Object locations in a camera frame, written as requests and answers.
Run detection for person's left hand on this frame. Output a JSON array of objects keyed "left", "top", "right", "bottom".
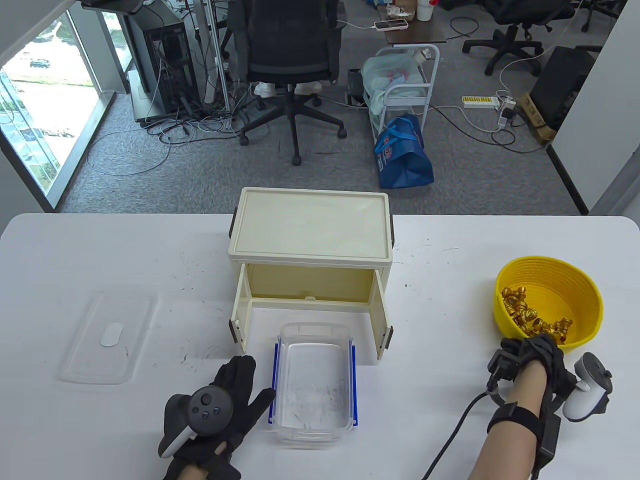
[{"left": 162, "top": 355, "right": 277, "bottom": 480}]

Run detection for person's right hand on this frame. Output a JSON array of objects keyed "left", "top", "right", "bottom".
[{"left": 500, "top": 334, "right": 578, "bottom": 401}]

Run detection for pile of gold chess pieces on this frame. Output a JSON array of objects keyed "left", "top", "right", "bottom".
[{"left": 501, "top": 286, "right": 573, "bottom": 346}]

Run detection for clear plastic box blue clips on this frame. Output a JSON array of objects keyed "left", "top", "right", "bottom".
[{"left": 267, "top": 321, "right": 359, "bottom": 449}]

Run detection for yellow ribbed bowl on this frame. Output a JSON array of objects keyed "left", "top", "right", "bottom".
[{"left": 494, "top": 256, "right": 605, "bottom": 349}]

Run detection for clear plastic lid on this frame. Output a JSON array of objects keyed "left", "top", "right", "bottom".
[{"left": 56, "top": 291, "right": 159, "bottom": 386}]

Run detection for cream plastic cabinet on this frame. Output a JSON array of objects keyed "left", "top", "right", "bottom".
[{"left": 228, "top": 187, "right": 397, "bottom": 362}]

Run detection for person's right forearm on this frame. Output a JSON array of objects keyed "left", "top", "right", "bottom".
[{"left": 467, "top": 362, "right": 548, "bottom": 480}]

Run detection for brown cardboard box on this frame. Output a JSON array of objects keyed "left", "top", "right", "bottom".
[{"left": 519, "top": 94, "right": 557, "bottom": 144}]

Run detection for black box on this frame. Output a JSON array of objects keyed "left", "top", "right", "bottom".
[{"left": 529, "top": 46, "right": 597, "bottom": 132}]

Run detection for black white left hand controller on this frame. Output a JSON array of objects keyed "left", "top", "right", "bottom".
[{"left": 158, "top": 386, "right": 234, "bottom": 459}]

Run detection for black white hand controller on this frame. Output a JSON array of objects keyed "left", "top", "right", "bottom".
[
  {"left": 562, "top": 352, "right": 613, "bottom": 423},
  {"left": 158, "top": 386, "right": 234, "bottom": 459}
]

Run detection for black white right hand controller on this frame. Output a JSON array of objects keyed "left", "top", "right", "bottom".
[{"left": 562, "top": 352, "right": 613, "bottom": 423}]

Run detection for black right wristband module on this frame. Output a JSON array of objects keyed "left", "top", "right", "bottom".
[{"left": 486, "top": 400, "right": 565, "bottom": 480}]

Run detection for blue shopping bag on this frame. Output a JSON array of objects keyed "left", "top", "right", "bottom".
[{"left": 374, "top": 114, "right": 435, "bottom": 190}]

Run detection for white power adapter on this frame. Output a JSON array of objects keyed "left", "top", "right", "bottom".
[{"left": 497, "top": 97, "right": 517, "bottom": 128}]

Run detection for white rolling cart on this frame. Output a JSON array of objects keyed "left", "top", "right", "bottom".
[{"left": 369, "top": 44, "right": 441, "bottom": 146}]

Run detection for small black device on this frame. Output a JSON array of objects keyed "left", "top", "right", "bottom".
[{"left": 347, "top": 69, "right": 368, "bottom": 107}]

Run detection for pale green plastic bag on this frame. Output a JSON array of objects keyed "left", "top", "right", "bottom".
[{"left": 361, "top": 54, "right": 426, "bottom": 113}]

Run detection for black computer tower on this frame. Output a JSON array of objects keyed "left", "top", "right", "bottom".
[{"left": 142, "top": 22, "right": 198, "bottom": 118}]

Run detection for white desk leg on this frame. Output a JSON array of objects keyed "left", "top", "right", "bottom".
[{"left": 200, "top": 0, "right": 231, "bottom": 113}]

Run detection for dark brown side table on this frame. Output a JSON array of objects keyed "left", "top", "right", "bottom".
[{"left": 376, "top": 2, "right": 447, "bottom": 47}]

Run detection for black mesh office chair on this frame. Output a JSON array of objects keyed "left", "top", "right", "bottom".
[{"left": 220, "top": 0, "right": 348, "bottom": 167}]

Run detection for large glass window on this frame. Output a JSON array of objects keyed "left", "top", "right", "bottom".
[{"left": 0, "top": 10, "right": 108, "bottom": 198}]

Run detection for brown snack bag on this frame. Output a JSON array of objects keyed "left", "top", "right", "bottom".
[{"left": 387, "top": 0, "right": 418, "bottom": 21}]

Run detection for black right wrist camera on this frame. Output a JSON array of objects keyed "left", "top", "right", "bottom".
[{"left": 486, "top": 348, "right": 523, "bottom": 401}]

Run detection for tangle of black cables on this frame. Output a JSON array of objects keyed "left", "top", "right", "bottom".
[{"left": 85, "top": 75, "right": 251, "bottom": 176}]

